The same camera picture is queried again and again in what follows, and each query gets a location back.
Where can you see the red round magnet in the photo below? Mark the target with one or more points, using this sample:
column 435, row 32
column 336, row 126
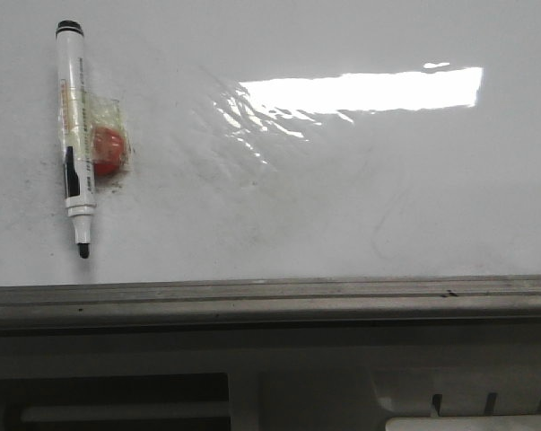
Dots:
column 107, row 151

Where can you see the white black whiteboard marker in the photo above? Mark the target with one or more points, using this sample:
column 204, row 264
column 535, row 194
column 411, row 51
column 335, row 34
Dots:
column 75, row 133

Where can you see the white whiteboard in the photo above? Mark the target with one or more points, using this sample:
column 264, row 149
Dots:
column 281, row 139

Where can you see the white plastic marker tray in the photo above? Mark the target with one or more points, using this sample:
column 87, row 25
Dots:
column 502, row 423

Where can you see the grey aluminium whiteboard tray rail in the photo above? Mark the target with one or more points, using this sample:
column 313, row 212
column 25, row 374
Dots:
column 244, row 302

